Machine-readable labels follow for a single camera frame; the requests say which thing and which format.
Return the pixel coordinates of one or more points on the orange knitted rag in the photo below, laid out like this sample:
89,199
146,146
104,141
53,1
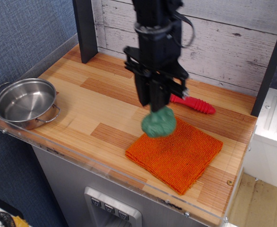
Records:
179,159

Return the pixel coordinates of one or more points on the green toy broccoli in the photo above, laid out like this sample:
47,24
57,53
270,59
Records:
159,124

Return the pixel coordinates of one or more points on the left dark grey post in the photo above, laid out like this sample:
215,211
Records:
84,19

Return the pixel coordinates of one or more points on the white toy sink unit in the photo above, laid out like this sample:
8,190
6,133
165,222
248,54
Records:
261,157

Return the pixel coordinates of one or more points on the right dark grey post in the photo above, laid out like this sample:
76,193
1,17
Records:
266,82

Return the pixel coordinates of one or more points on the red handled metal spoon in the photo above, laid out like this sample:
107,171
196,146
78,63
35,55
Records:
194,103

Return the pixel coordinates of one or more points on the steel pot with handles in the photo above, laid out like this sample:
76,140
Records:
29,103

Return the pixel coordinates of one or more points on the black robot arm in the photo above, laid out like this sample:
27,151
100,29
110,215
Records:
158,12

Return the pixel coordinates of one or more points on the yellow object at corner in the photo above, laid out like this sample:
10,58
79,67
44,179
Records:
19,222

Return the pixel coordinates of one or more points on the silver dispenser button panel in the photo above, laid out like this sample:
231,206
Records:
106,211

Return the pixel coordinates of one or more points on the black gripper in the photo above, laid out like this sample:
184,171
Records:
156,58

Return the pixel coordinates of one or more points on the grey toy fridge cabinet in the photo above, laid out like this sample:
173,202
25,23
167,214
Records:
68,181

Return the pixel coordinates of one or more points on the clear acrylic guard rail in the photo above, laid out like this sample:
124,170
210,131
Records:
100,117

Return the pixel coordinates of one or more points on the dark grey post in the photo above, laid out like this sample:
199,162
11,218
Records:
266,82
84,19

